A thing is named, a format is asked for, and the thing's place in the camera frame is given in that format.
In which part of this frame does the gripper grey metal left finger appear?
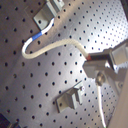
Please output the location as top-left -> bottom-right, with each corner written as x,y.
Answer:
83,62 -> 128,96

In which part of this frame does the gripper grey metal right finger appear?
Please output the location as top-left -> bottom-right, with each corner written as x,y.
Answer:
87,40 -> 128,64

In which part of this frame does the white braided cable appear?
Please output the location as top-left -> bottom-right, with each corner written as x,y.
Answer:
21,17 -> 90,61

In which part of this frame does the grey clip at top edge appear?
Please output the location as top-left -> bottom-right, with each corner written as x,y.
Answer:
48,0 -> 64,11

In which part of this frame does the thin white wire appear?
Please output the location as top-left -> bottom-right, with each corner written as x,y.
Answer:
97,83 -> 108,128

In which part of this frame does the grey cable clip bottom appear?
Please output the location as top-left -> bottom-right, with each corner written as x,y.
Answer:
56,81 -> 85,113

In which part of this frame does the grey cable clip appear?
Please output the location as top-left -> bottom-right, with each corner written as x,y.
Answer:
56,81 -> 85,113
34,7 -> 56,30

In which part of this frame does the grey cable clip top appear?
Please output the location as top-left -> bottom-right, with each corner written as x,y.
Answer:
34,7 -> 56,30

